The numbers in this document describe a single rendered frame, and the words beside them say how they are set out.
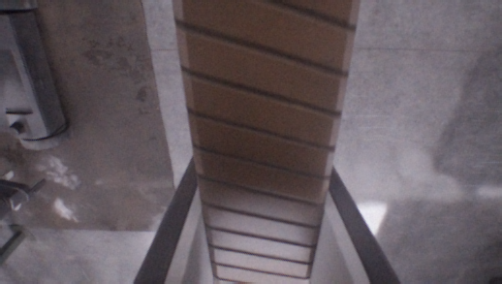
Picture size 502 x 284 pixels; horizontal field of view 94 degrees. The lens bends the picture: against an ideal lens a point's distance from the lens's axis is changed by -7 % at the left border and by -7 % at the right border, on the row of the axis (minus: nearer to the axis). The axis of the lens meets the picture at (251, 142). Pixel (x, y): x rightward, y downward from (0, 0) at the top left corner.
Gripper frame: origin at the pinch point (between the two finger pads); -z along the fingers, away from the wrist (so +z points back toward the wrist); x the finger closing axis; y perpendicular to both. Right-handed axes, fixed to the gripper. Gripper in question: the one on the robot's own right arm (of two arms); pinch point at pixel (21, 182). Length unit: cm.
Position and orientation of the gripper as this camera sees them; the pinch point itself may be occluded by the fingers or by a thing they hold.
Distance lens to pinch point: 105.4
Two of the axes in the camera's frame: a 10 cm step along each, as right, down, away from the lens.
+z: 0.2, 4.6, -8.9
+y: 2.8, -8.5, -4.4
